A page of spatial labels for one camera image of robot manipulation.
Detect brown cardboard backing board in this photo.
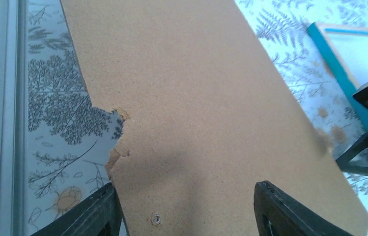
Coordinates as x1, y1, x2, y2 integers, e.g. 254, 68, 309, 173
61, 0, 368, 236

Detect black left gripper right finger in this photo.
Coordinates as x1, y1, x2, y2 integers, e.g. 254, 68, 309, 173
254, 180, 350, 236

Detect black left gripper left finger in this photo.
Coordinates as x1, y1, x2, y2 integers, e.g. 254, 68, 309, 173
33, 183, 122, 236

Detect teal wooden picture frame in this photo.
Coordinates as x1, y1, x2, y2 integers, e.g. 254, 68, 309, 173
307, 22, 368, 144

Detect left aluminium corner post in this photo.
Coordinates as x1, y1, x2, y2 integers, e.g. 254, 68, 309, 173
0, 0, 28, 236

